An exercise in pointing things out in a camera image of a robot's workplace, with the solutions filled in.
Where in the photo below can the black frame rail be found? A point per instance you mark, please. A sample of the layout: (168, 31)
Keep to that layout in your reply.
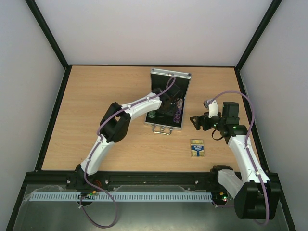
(109, 180)

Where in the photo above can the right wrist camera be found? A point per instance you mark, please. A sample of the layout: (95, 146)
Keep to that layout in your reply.
(212, 107)

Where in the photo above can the aluminium poker case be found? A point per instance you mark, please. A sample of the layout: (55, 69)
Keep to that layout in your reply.
(179, 84)

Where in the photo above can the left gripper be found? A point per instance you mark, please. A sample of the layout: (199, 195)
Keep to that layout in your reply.
(171, 112)

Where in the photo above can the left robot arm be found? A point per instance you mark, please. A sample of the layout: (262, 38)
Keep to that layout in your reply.
(115, 123)

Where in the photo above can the purple chip stack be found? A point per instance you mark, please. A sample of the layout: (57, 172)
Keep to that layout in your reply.
(178, 113)

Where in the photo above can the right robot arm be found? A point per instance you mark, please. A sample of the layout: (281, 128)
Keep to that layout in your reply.
(255, 196)

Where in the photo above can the green chip stack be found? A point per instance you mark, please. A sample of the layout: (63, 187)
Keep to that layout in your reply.
(152, 114)

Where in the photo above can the playing card box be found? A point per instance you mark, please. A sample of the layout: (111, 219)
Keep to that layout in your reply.
(197, 148)

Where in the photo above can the grey slotted cable duct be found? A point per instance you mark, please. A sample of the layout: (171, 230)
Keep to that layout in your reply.
(122, 197)

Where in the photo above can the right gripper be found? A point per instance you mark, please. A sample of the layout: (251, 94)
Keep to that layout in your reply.
(203, 121)

